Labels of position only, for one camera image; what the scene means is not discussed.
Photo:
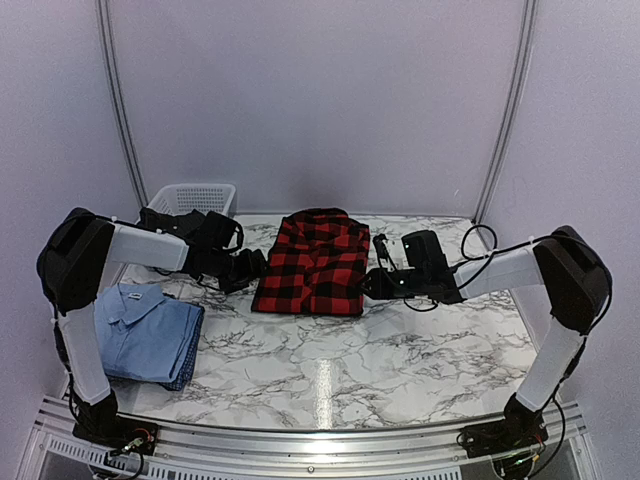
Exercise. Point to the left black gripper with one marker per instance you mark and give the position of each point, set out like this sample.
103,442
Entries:
249,272

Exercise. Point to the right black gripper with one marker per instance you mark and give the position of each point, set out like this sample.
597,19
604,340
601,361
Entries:
379,288

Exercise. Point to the red black plaid shirt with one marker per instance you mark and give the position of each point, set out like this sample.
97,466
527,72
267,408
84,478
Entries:
316,266

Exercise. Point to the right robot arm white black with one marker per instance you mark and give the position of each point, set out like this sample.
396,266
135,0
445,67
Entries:
578,284

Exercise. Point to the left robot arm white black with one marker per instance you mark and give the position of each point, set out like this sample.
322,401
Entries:
71,266

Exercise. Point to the black shirt in basket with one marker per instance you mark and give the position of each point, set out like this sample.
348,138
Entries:
183,226

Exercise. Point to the white plastic basket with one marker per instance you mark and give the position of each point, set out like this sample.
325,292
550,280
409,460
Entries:
181,199

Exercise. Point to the folded light blue shirt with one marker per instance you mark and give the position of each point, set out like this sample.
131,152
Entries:
142,332

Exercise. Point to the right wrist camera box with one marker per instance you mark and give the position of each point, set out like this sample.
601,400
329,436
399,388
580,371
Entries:
422,252

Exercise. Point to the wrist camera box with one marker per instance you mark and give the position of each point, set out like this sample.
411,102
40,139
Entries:
219,233
422,252

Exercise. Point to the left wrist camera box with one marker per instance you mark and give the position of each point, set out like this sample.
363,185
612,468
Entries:
219,233

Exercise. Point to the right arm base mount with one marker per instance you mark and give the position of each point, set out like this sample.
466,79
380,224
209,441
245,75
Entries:
492,438

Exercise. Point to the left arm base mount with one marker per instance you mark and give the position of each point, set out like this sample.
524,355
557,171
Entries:
125,435

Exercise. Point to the aluminium front rail frame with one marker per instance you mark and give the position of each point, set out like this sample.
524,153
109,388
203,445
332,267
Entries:
433,451

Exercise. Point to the right aluminium corner post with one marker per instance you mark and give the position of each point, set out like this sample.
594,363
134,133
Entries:
514,95

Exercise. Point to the aluminium corner post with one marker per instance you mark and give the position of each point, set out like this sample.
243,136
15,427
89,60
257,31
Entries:
124,131
514,95

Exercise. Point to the left aluminium corner post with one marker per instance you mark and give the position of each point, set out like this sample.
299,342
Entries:
124,131

